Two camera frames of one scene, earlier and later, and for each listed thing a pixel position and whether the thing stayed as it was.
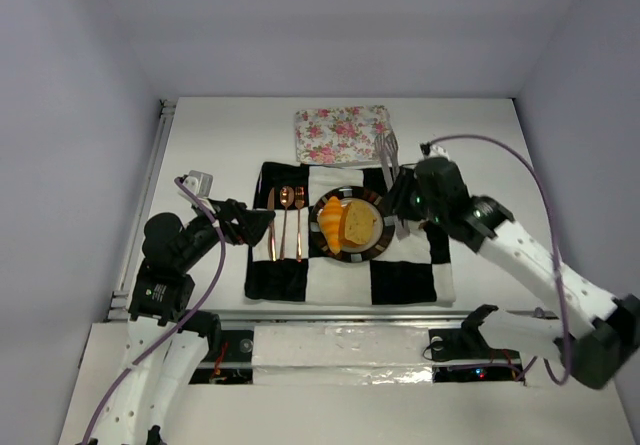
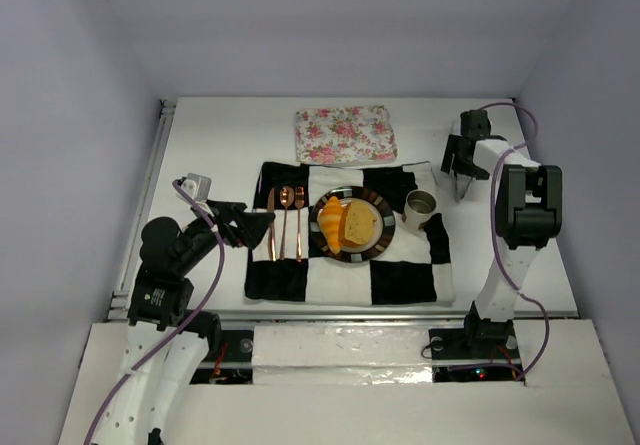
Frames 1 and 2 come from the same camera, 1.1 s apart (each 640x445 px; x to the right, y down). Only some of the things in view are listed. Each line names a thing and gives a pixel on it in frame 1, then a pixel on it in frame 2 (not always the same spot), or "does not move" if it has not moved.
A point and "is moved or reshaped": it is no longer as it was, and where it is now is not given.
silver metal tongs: (387, 146) is moved or reshaped
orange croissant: (330, 221) does not move
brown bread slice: (356, 223) does not move
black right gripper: (404, 197) → (461, 160)
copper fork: (299, 201) does not move
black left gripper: (232, 220) does not move
